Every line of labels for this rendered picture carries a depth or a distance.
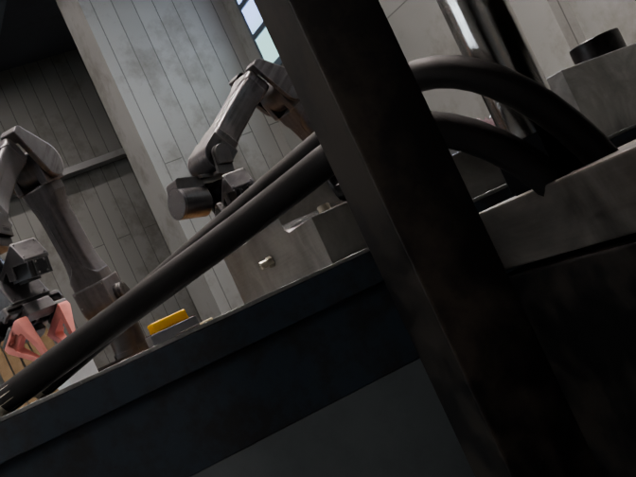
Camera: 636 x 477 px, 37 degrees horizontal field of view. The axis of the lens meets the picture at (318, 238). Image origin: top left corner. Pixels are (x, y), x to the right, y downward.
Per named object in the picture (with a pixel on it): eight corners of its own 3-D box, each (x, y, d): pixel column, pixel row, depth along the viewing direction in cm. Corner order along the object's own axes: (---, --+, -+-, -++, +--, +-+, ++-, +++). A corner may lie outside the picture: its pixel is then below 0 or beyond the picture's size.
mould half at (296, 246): (244, 305, 157) (211, 232, 157) (377, 244, 165) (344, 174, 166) (332, 264, 110) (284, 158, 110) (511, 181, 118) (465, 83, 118)
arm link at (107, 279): (119, 312, 167) (29, 148, 163) (89, 327, 169) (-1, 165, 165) (132, 303, 173) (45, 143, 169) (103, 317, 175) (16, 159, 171)
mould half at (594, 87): (384, 240, 170) (358, 185, 170) (477, 198, 185) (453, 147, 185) (595, 142, 129) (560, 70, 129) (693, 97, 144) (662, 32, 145)
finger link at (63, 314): (98, 331, 139) (60, 291, 142) (60, 348, 133) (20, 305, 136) (86, 362, 142) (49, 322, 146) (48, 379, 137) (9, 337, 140)
